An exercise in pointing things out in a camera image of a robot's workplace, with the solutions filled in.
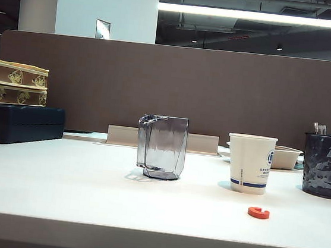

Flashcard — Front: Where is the red letter c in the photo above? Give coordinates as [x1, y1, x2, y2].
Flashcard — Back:
[247, 205, 270, 221]

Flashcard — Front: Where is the white paper cup blue logo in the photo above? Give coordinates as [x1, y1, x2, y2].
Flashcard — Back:
[222, 132, 279, 197]

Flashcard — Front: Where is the grey transparent plastic mug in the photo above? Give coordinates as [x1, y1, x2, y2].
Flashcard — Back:
[131, 111, 190, 182]

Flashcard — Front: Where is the brown desk partition panel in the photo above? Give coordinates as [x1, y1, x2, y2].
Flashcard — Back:
[0, 23, 331, 163]

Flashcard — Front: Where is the beige pulp food container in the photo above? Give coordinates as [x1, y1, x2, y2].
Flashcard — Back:
[223, 139, 304, 172]

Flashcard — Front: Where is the dark blue case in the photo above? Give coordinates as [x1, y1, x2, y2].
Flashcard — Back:
[0, 101, 67, 151]

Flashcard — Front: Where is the yellow brown patterned box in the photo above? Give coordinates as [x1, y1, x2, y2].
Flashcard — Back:
[0, 56, 51, 91]
[0, 81, 49, 110]

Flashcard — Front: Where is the black mesh pen holder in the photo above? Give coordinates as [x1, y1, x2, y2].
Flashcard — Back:
[297, 131, 331, 200]

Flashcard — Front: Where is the beige cable rail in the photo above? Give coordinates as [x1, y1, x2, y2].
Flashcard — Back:
[105, 124, 221, 157]

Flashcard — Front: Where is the silver wall sign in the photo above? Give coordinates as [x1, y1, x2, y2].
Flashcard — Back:
[94, 18, 112, 40]

